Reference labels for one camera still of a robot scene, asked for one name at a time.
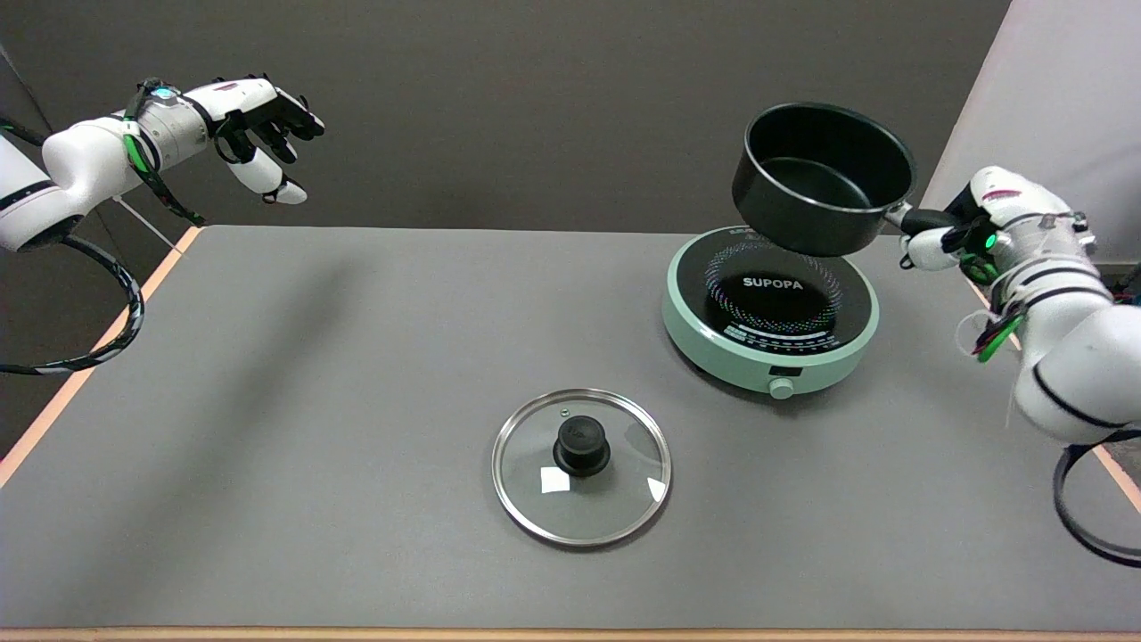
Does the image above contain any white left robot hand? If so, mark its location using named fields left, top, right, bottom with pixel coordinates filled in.
left=183, top=76, right=326, bottom=207

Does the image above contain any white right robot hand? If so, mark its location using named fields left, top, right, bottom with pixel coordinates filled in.
left=899, top=165, right=1071, bottom=273

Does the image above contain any black pot with handle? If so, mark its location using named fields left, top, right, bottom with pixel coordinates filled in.
left=732, top=103, right=959, bottom=258

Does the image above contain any mint green induction cooker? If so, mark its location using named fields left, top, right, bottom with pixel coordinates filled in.
left=661, top=226, right=881, bottom=399

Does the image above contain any glass lid with black knob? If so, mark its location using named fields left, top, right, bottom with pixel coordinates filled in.
left=492, top=388, right=673, bottom=547

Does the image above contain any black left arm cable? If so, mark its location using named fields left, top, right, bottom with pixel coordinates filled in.
left=0, top=234, right=145, bottom=375

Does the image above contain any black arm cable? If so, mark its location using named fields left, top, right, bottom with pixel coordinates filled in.
left=0, top=234, right=145, bottom=375
left=1052, top=431, right=1141, bottom=569

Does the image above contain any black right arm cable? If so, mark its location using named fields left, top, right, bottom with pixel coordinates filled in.
left=1052, top=431, right=1141, bottom=569

